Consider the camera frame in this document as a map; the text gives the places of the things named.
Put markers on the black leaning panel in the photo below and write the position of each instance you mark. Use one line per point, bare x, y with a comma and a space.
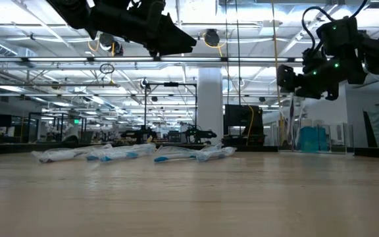
370, 135

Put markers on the purple toothbrush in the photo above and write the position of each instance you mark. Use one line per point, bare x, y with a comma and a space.
64, 154

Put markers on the black background robot arm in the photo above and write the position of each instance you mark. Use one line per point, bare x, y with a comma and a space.
138, 133
199, 134

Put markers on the clear acrylic organizer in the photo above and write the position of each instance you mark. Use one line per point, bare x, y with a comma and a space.
339, 138

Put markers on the black gantry frame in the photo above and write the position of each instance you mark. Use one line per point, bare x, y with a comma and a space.
171, 84

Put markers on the black screen on cart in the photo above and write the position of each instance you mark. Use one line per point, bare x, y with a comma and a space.
242, 118

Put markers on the black ceiling dome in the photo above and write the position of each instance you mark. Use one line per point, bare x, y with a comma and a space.
144, 83

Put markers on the white round pillar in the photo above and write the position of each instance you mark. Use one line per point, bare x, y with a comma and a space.
210, 105

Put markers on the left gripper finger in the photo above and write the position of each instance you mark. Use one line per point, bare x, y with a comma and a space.
176, 39

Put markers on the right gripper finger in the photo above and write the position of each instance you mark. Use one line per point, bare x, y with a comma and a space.
291, 79
282, 78

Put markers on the black frame enclosure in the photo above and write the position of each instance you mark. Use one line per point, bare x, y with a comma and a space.
29, 130

